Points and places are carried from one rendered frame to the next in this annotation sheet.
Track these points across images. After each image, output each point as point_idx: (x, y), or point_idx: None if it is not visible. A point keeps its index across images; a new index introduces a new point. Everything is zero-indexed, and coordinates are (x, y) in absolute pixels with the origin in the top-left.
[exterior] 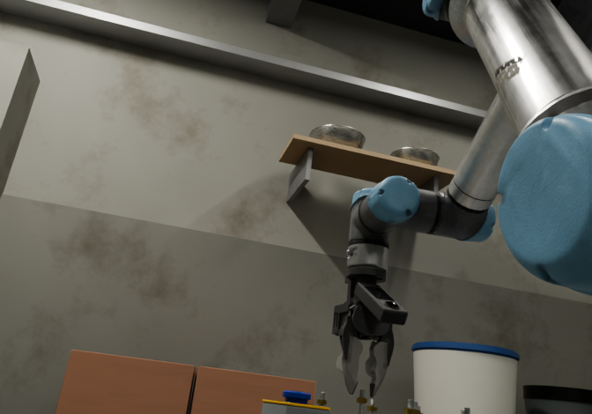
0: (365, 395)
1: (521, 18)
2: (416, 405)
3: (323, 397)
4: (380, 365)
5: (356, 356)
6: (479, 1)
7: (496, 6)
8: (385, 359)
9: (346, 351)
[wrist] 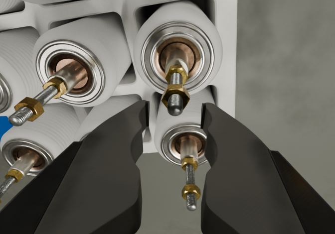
0: (169, 100)
1: None
2: (18, 112)
3: (190, 196)
4: (115, 140)
5: (231, 160)
6: None
7: None
8: (83, 156)
9: (288, 175)
